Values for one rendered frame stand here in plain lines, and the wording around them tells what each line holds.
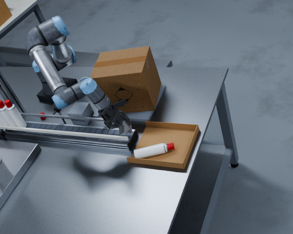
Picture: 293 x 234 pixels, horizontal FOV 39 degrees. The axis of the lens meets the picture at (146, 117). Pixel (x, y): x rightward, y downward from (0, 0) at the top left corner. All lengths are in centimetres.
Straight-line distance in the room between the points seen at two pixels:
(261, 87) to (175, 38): 129
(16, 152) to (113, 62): 74
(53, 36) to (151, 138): 74
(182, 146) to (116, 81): 49
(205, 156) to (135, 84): 87
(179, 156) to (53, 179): 67
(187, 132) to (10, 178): 95
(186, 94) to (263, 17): 230
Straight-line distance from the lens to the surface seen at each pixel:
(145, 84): 216
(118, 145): 213
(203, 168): 275
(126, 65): 221
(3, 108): 249
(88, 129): 229
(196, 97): 231
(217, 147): 285
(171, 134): 213
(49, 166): 228
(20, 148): 242
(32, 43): 220
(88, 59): 298
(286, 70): 374
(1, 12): 426
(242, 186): 290
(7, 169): 235
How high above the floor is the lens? 230
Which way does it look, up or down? 40 degrees down
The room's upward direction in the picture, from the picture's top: 21 degrees counter-clockwise
